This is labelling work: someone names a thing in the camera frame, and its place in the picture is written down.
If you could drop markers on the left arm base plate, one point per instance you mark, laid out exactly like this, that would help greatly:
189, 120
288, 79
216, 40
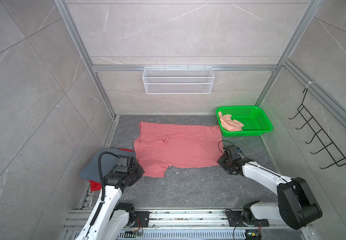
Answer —
140, 219

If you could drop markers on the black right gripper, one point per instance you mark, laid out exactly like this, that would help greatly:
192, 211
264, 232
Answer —
220, 162

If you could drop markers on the pink-red t-shirt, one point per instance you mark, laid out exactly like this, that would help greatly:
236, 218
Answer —
161, 146

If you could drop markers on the aluminium mounting rail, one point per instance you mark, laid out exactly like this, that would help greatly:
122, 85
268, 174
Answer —
76, 219

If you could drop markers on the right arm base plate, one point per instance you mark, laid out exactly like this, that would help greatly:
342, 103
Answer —
239, 219

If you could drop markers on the white wire mesh shelf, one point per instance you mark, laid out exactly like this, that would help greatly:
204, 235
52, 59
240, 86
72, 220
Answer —
178, 80

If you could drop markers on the folded red t-shirt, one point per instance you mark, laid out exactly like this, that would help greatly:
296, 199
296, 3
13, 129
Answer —
95, 186

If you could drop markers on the green plastic laundry basket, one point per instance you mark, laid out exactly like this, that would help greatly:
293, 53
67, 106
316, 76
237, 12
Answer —
255, 120

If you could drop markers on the folded grey t-shirt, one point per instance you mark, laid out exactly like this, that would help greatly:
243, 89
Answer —
101, 165

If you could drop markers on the light peach t-shirt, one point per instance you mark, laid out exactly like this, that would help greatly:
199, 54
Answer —
228, 124

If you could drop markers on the black wire hook rack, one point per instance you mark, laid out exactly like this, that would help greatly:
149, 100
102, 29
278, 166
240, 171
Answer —
320, 135

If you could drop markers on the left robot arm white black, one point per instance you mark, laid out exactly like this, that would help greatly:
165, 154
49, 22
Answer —
110, 217

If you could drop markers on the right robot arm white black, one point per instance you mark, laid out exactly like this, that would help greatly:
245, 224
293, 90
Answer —
296, 204

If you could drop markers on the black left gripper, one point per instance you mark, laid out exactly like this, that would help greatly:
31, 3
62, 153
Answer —
140, 172

